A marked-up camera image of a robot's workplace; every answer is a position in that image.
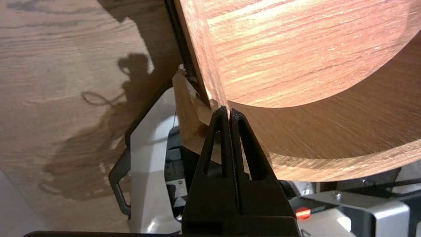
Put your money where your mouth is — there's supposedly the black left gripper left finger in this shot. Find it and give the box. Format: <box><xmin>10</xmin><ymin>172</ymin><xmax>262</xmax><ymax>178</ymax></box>
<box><xmin>182</xmin><ymin>106</ymin><xmax>242</xmax><ymax>235</ymax></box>

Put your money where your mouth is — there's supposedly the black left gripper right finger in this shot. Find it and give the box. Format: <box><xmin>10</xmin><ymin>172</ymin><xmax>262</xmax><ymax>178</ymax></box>
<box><xmin>230</xmin><ymin>108</ymin><xmax>297</xmax><ymax>218</ymax></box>

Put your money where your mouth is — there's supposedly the wooden nightstand drawer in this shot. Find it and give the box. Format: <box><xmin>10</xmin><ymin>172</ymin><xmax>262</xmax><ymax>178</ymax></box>
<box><xmin>174</xmin><ymin>0</ymin><xmax>421</xmax><ymax>109</ymax></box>

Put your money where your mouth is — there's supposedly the white robot base chassis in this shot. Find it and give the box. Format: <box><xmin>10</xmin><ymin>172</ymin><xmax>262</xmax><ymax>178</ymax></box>
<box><xmin>109</xmin><ymin>84</ymin><xmax>421</xmax><ymax>237</ymax></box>

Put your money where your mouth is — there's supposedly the red emergency stop button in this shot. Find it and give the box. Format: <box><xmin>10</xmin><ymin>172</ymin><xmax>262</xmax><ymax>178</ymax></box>
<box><xmin>295</xmin><ymin>207</ymin><xmax>311</xmax><ymax>220</ymax></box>

